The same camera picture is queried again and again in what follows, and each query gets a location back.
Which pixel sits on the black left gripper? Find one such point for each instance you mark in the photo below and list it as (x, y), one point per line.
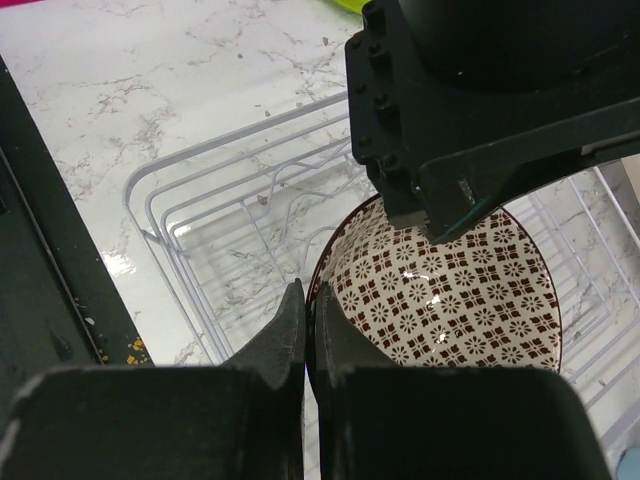
(459, 107)

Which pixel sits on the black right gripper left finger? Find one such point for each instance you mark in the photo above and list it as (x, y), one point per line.
(242, 419)

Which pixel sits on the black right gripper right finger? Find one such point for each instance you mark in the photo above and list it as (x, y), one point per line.
(379, 420)

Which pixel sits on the brown patterned bowl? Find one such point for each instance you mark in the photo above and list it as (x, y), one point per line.
(486, 299)

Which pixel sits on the white wire dish rack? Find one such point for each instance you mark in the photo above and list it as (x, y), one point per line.
(232, 221)

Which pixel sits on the lime green plate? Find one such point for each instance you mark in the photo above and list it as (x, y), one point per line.
(352, 6)

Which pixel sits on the light blue tumbler cup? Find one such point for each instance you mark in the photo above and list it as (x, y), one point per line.
(629, 465)

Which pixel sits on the red folder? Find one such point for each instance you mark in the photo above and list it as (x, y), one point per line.
(13, 3)

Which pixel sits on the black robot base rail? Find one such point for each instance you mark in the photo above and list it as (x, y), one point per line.
(97, 310)

